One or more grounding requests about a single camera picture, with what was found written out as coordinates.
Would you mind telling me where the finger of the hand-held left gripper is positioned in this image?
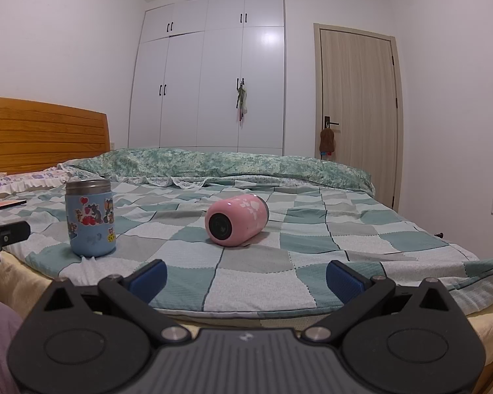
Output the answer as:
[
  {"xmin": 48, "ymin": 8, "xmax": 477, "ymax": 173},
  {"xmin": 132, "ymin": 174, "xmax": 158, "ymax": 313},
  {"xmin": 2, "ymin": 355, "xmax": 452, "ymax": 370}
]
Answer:
[{"xmin": 0, "ymin": 220, "xmax": 31, "ymax": 248}]

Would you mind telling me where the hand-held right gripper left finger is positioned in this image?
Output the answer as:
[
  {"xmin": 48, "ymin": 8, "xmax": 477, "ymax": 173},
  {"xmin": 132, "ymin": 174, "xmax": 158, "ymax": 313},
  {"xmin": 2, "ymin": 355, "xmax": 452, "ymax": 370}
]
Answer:
[{"xmin": 36, "ymin": 259, "xmax": 191, "ymax": 342}]

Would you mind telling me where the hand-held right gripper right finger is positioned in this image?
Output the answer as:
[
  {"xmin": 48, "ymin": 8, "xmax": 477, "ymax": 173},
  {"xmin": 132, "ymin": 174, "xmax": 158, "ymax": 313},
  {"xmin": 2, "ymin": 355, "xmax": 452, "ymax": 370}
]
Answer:
[{"xmin": 305, "ymin": 260, "xmax": 457, "ymax": 342}]

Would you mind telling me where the pink cup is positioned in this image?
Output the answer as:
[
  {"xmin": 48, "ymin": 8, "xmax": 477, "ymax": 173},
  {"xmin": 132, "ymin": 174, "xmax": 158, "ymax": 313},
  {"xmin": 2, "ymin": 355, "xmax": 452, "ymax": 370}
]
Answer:
[{"xmin": 205, "ymin": 196, "xmax": 270, "ymax": 248}]

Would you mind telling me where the blue cup with cartoon stickers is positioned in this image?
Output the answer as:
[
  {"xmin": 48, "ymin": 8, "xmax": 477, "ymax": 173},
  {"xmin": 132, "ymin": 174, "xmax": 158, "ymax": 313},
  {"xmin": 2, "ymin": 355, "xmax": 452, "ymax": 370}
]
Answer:
[{"xmin": 64, "ymin": 179, "xmax": 117, "ymax": 258}]

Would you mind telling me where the yellow bed sheet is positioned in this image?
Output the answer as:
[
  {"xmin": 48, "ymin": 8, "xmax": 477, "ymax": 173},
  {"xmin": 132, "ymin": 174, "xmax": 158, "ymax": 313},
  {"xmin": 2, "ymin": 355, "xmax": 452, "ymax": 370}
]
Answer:
[{"xmin": 0, "ymin": 250, "xmax": 493, "ymax": 394}]

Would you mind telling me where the purple floral pillow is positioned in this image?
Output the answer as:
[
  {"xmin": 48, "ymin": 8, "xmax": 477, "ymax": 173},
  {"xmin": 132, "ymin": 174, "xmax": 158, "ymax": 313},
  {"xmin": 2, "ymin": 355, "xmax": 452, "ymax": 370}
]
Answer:
[{"xmin": 0, "ymin": 167, "xmax": 80, "ymax": 200}]

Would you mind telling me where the checked teal blanket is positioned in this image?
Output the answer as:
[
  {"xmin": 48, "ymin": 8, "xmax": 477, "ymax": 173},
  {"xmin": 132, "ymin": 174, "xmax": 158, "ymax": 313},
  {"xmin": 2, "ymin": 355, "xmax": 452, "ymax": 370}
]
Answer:
[{"xmin": 0, "ymin": 177, "xmax": 493, "ymax": 320}]

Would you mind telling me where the wooden headboard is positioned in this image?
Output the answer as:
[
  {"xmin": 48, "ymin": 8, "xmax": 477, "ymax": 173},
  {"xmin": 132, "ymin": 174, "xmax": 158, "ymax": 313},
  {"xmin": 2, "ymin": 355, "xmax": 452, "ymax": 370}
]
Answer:
[{"xmin": 0, "ymin": 96, "xmax": 111, "ymax": 175}]

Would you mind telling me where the green floral quilt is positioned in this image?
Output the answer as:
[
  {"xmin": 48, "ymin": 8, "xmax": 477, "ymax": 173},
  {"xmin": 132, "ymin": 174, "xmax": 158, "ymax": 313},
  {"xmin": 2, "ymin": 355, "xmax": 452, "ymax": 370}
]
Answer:
[{"xmin": 61, "ymin": 148, "xmax": 375, "ymax": 198}]

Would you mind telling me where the wooden door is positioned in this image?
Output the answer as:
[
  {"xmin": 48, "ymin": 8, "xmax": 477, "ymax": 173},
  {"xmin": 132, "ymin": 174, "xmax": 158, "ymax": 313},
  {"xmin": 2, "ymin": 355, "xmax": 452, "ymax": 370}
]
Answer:
[{"xmin": 313, "ymin": 23, "xmax": 405, "ymax": 215}]

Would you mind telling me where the white wardrobe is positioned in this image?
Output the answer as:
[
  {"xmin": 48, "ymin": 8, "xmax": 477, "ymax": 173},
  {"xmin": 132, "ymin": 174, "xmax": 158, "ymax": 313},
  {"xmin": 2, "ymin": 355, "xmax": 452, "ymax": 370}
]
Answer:
[{"xmin": 128, "ymin": 0, "xmax": 287, "ymax": 156}]

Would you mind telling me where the brown bag on handle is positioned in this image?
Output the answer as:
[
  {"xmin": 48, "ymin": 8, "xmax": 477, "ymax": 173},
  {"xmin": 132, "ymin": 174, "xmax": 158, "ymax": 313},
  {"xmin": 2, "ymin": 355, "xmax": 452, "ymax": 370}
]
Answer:
[{"xmin": 318, "ymin": 127, "xmax": 337, "ymax": 154}]

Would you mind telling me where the hanging strap on wardrobe handle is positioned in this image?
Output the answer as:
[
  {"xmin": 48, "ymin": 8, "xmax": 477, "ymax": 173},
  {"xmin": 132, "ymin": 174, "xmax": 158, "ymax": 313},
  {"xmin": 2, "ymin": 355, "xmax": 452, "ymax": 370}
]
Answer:
[{"xmin": 234, "ymin": 77, "xmax": 249, "ymax": 123}]

